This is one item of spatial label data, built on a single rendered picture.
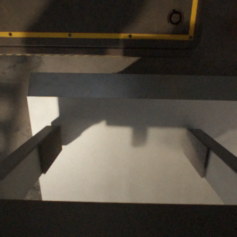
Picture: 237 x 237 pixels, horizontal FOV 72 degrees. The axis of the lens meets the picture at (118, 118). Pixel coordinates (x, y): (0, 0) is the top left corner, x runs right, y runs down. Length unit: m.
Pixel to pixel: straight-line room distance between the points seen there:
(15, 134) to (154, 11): 0.86
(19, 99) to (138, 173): 0.84
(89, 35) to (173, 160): 0.40
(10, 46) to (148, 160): 0.50
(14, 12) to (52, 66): 0.35
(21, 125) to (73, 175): 0.82
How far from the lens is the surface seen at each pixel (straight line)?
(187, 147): 0.17
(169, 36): 0.50
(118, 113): 0.16
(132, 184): 0.20
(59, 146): 0.17
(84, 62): 0.82
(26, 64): 0.92
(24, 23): 0.56
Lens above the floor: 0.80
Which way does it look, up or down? 73 degrees down
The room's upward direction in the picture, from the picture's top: 177 degrees counter-clockwise
